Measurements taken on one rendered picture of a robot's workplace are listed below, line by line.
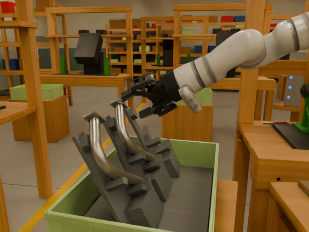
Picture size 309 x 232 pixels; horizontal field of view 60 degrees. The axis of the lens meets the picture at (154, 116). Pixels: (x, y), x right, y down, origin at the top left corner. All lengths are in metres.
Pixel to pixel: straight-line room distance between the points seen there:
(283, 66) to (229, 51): 1.29
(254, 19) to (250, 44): 1.15
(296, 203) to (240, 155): 0.88
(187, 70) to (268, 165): 0.74
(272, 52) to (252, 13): 1.10
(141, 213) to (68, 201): 0.21
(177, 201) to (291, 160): 0.55
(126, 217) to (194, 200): 0.27
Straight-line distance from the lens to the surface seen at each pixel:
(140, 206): 0.78
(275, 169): 1.27
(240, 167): 1.92
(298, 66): 1.91
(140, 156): 0.88
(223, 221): 1.00
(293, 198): 1.09
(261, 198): 1.33
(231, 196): 1.14
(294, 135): 1.61
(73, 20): 12.61
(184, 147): 1.19
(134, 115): 1.01
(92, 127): 0.74
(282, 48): 0.64
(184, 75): 0.62
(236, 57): 0.60
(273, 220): 1.17
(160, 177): 0.96
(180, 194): 1.01
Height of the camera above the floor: 1.36
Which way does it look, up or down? 15 degrees down
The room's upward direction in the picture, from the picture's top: straight up
